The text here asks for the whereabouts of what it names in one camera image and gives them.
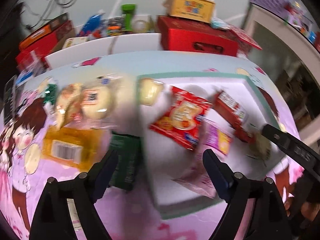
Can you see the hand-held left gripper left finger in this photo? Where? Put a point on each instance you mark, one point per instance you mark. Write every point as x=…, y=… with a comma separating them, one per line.
x=103, y=177

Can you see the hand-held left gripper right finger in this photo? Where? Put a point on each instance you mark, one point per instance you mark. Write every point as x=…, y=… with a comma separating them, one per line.
x=217, y=177

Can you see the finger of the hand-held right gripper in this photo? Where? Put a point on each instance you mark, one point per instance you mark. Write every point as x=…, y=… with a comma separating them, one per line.
x=275, y=137

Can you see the dark green snack packet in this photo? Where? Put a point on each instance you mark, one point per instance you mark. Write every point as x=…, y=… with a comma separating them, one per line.
x=125, y=160

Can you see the pink snack packet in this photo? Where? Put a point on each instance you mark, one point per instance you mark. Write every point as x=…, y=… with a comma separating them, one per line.
x=216, y=140

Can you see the yellow snack packet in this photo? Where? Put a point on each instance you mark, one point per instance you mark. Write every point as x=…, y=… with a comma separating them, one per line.
x=67, y=147

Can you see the red brown snack packet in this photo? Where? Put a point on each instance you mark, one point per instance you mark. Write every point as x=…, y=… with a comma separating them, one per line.
x=232, y=115

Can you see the white tray teal rim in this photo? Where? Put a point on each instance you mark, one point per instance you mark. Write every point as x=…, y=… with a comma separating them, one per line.
x=161, y=156

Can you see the red cracker packet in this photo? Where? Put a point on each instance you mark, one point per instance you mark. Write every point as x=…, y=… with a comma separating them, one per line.
x=182, y=122

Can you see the round cake packet brown label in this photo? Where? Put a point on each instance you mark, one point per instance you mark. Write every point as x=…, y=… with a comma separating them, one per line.
x=96, y=100

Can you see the clear bread packet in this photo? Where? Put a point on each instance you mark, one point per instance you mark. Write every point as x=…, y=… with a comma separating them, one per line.
x=67, y=105

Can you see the cream packet red triangle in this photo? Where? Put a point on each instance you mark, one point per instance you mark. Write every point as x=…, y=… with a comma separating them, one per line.
x=150, y=93

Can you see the green white snack packet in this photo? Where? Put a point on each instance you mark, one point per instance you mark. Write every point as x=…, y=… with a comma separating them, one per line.
x=50, y=92

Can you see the red patterned box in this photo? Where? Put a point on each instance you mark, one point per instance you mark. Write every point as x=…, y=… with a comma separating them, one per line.
x=246, y=38

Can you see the white shelf unit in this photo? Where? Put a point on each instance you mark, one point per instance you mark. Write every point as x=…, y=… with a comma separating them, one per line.
x=251, y=25

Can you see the black smartphone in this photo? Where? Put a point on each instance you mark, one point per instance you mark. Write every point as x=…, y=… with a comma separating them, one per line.
x=8, y=97

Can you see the light blue tissue packet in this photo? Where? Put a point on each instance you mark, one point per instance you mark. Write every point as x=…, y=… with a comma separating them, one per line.
x=220, y=23

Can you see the blue white packet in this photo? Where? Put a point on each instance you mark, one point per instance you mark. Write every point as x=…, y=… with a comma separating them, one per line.
x=23, y=77

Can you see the white cardboard box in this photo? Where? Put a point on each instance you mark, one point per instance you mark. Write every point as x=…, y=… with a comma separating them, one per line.
x=105, y=47

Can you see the small white yellow carton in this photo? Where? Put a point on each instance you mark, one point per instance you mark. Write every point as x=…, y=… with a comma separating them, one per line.
x=75, y=42

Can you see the red cardboard box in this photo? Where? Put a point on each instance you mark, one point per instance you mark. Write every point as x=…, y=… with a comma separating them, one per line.
x=35, y=53

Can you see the colourful snack bag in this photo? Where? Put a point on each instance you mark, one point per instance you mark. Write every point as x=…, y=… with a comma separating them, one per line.
x=115, y=26

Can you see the blue plastic bag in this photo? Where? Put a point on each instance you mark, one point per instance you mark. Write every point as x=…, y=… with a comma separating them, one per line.
x=91, y=23

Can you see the small yellow gift box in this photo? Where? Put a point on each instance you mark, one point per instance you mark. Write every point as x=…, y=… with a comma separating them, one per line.
x=191, y=6

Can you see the orange flat box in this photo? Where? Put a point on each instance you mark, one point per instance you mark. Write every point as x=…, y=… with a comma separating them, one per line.
x=43, y=32

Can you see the clear tape roll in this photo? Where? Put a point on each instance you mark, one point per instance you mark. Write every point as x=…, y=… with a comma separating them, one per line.
x=141, y=25

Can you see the green dumbbell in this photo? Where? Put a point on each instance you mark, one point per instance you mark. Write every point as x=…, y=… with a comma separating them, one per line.
x=128, y=16

